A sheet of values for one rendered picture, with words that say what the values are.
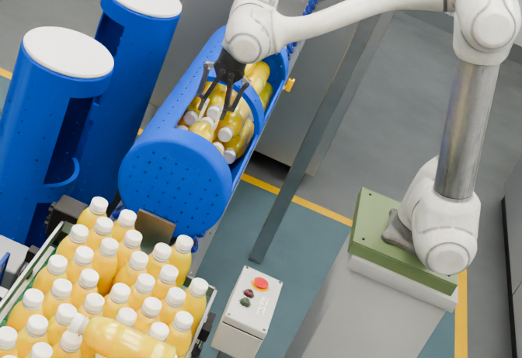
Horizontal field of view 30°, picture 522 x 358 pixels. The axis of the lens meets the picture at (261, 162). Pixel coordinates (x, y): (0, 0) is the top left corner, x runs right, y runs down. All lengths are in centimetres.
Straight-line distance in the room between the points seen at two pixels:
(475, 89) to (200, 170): 69
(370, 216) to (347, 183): 225
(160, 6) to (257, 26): 126
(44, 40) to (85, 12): 267
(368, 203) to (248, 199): 175
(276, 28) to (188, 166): 41
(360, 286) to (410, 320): 17
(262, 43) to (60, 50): 92
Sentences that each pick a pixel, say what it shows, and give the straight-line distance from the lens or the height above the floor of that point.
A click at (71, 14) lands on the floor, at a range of 561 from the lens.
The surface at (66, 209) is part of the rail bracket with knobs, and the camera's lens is 242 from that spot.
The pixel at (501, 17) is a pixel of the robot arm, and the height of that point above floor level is 182.
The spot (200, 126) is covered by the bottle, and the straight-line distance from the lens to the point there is 254.
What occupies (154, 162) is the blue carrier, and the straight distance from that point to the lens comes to 243.
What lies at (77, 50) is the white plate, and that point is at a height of 104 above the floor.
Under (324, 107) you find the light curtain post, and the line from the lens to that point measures 381.
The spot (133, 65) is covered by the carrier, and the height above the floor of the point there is 83.
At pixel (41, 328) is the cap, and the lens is 195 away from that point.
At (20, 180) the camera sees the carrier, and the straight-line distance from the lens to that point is 312.
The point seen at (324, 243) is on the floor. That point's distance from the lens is 454.
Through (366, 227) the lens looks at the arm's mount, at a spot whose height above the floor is 104.
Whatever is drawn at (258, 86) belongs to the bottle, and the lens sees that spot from 301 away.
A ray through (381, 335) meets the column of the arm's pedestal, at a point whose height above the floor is 79.
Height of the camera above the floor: 245
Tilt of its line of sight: 30 degrees down
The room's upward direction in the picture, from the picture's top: 24 degrees clockwise
